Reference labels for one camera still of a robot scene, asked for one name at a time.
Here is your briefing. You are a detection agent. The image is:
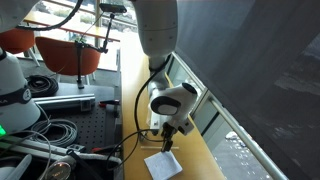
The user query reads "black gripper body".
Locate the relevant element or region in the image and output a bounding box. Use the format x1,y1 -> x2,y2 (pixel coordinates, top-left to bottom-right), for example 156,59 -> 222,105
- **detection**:
160,120 -> 178,142

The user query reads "clear plastic straw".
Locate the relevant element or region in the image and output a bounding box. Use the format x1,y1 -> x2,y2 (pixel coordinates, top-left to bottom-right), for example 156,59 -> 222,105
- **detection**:
140,145 -> 180,150

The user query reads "white paper note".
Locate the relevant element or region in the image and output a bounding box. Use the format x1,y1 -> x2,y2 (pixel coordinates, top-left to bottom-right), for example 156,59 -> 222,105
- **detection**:
143,150 -> 184,180

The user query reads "black perforated breadboard table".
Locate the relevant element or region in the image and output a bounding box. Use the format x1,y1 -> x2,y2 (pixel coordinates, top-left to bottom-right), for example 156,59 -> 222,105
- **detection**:
19,81 -> 122,161

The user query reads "round chrome disc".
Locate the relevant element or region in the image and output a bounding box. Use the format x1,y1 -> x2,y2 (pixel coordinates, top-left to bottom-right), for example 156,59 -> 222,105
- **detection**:
44,155 -> 77,180

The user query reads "aluminium extrusion profile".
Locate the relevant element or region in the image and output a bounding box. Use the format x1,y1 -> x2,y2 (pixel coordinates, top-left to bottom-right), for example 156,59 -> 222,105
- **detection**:
32,93 -> 97,112
0,134 -> 73,163

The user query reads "dark mesh window blind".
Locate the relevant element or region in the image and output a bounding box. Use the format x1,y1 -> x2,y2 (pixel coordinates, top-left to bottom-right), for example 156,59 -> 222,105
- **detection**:
173,0 -> 320,180

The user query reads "light wood side table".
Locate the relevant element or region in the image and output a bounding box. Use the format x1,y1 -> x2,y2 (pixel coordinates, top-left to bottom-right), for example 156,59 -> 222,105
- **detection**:
23,11 -> 122,43

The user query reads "orange chair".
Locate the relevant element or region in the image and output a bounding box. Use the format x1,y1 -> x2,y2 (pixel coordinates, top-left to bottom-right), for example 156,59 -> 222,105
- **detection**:
0,27 -> 41,68
34,35 -> 102,84

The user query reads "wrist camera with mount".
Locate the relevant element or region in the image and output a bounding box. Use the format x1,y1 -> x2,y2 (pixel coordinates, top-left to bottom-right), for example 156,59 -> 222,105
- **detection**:
147,109 -> 162,134

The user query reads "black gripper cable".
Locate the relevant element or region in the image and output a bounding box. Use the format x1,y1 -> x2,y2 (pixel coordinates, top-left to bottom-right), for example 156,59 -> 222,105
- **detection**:
105,53 -> 174,172

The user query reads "black clamp red handle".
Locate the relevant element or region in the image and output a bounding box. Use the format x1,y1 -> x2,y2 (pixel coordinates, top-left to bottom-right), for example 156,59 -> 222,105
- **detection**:
90,143 -> 118,155
98,99 -> 121,118

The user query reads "grey cable coil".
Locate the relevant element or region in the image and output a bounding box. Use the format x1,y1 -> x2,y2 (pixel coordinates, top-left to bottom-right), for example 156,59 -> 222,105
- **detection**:
30,117 -> 80,148

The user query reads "black camera stand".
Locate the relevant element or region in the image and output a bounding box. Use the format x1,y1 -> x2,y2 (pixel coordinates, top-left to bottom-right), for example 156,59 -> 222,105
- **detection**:
73,11 -> 116,90

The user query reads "black stereo camera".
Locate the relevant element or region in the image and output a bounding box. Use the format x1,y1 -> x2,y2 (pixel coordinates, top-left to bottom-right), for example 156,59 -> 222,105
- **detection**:
98,2 -> 128,15

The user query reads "black cable coil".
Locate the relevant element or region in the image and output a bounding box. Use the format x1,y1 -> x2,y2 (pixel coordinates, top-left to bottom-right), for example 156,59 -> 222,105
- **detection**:
25,74 -> 60,98

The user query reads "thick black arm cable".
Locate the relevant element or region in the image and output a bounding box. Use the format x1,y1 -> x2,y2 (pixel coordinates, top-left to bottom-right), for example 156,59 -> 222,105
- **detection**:
15,0 -> 84,32

